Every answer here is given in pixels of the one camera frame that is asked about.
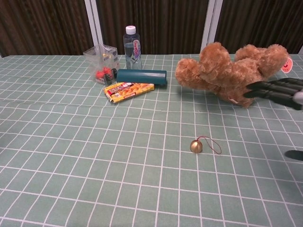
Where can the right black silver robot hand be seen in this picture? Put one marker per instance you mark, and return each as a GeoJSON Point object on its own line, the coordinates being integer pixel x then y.
{"type": "Point", "coordinates": [279, 91]}

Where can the pink round hang tag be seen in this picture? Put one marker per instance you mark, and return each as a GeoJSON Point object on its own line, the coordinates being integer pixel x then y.
{"type": "Point", "coordinates": [287, 66]}

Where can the brown plush teddy bear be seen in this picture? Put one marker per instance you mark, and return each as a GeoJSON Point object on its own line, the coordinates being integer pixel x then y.
{"type": "Point", "coordinates": [213, 71]}

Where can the dark brown partition panel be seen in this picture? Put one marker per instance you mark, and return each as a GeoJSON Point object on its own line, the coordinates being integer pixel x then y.
{"type": "Point", "coordinates": [42, 26]}
{"type": "Point", "coordinates": [260, 21]}
{"type": "Point", "coordinates": [161, 23]}

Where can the teal rectangular box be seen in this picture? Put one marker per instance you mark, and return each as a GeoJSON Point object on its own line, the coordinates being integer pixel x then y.
{"type": "Point", "coordinates": [142, 76]}

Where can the yellow orange snack box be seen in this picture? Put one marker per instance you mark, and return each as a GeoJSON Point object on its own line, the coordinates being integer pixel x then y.
{"type": "Point", "coordinates": [127, 91]}

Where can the clear plastic water bottle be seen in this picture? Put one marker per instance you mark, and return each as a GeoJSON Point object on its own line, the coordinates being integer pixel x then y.
{"type": "Point", "coordinates": [132, 52]}

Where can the clear bag with red toys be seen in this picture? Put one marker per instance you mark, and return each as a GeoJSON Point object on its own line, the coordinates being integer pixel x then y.
{"type": "Point", "coordinates": [99, 60]}

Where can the green checked tablecloth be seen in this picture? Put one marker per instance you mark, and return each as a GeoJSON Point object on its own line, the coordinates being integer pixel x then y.
{"type": "Point", "coordinates": [94, 165]}

